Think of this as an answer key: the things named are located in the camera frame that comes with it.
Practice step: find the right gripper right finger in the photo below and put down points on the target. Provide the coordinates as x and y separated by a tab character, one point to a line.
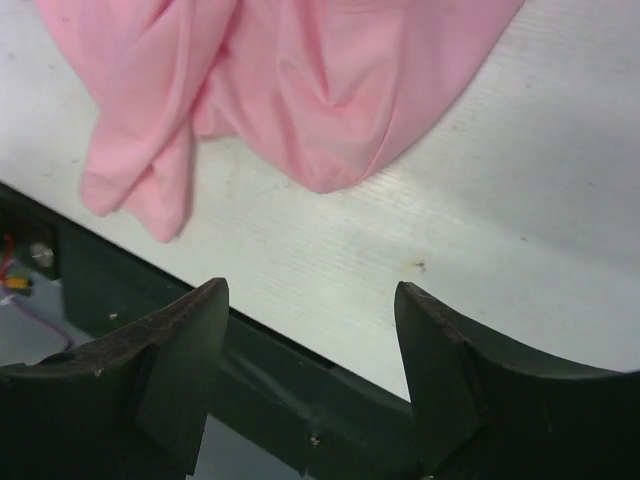
487	406

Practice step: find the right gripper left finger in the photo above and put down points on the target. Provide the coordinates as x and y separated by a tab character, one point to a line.
131	404

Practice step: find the pink t shirt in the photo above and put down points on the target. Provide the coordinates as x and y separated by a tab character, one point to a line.
328	92

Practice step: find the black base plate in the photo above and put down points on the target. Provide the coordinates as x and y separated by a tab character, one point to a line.
314	416

